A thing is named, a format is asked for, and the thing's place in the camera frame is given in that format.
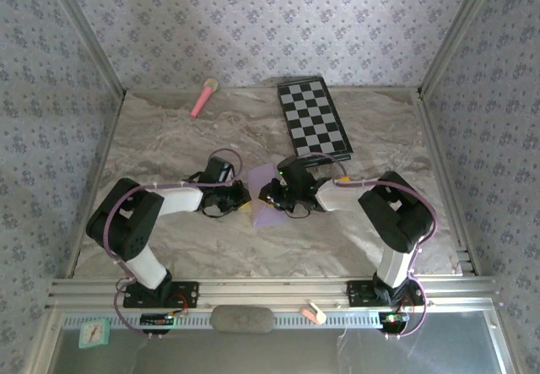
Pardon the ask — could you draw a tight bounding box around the purple paper sheet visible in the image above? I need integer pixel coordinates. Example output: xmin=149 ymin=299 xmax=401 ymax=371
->
xmin=246 ymin=162 xmax=288 ymax=228

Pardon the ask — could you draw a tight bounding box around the shiny metal sheet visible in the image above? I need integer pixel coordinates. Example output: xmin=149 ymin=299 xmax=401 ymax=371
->
xmin=46 ymin=327 xmax=507 ymax=374

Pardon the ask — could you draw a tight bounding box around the teal square clock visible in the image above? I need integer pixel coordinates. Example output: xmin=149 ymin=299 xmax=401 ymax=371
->
xmin=78 ymin=317 xmax=111 ymax=350

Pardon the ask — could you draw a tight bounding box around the black and grey chessboard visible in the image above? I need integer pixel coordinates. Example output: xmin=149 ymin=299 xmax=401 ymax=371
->
xmin=276 ymin=77 xmax=354 ymax=168

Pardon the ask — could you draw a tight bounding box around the pink toy microphone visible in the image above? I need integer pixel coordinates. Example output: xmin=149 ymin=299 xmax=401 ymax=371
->
xmin=189 ymin=78 xmax=219 ymax=119

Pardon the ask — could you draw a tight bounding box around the grey oval stone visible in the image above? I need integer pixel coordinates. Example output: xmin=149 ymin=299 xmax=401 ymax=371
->
xmin=210 ymin=305 xmax=275 ymax=334

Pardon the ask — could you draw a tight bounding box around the pink and cream clip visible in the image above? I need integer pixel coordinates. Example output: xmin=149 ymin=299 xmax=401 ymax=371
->
xmin=300 ymin=301 xmax=327 ymax=325

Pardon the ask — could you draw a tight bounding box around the left circuit board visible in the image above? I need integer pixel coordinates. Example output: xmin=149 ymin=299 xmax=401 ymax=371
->
xmin=140 ymin=313 xmax=176 ymax=328

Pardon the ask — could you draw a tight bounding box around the circuit board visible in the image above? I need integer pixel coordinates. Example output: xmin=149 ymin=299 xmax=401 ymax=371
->
xmin=140 ymin=313 xmax=176 ymax=328
xmin=378 ymin=311 xmax=410 ymax=325

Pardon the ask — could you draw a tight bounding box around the right circuit board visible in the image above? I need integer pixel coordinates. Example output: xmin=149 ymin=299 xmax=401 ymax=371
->
xmin=378 ymin=311 xmax=410 ymax=325

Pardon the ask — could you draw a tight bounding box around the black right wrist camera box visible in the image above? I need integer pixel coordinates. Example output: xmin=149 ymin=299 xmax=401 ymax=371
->
xmin=276 ymin=155 xmax=316 ymax=193

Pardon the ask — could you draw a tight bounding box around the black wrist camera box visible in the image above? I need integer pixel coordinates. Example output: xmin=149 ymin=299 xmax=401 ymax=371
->
xmin=204 ymin=156 xmax=236 ymax=185
xmin=276 ymin=155 xmax=316 ymax=193

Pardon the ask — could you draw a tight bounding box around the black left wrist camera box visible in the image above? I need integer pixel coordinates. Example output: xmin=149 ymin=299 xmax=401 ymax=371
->
xmin=204 ymin=156 xmax=236 ymax=185

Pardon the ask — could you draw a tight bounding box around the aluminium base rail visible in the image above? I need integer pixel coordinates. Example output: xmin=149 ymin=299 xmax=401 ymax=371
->
xmin=45 ymin=276 xmax=499 ymax=310

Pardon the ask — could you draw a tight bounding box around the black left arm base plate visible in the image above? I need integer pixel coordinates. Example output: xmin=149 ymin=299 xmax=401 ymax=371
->
xmin=122 ymin=279 xmax=200 ymax=309

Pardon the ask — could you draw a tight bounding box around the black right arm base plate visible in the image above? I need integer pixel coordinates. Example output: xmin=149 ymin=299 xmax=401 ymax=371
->
xmin=346 ymin=279 xmax=425 ymax=307

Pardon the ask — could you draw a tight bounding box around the slotted grey cable duct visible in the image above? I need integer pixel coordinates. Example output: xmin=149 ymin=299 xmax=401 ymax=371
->
xmin=62 ymin=311 xmax=383 ymax=329

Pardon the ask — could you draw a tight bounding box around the aluminium side rail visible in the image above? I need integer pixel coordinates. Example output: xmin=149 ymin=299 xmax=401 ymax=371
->
xmin=62 ymin=93 xmax=127 ymax=280
xmin=415 ymin=93 xmax=478 ymax=277

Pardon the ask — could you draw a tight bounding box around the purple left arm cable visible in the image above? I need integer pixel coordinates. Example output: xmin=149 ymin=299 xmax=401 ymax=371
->
xmin=102 ymin=148 xmax=244 ymax=341

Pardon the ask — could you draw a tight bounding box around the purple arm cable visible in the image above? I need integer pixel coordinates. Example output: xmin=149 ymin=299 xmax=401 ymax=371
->
xmin=301 ymin=152 xmax=438 ymax=340
xmin=102 ymin=148 xmax=244 ymax=341

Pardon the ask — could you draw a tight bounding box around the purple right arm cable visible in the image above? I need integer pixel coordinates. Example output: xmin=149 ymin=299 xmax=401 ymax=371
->
xmin=301 ymin=152 xmax=438 ymax=340

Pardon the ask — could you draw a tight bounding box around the aluminium frame post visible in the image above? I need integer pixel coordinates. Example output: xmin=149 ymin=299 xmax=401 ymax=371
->
xmin=40 ymin=0 xmax=127 ymax=99
xmin=416 ymin=0 xmax=504 ymax=99

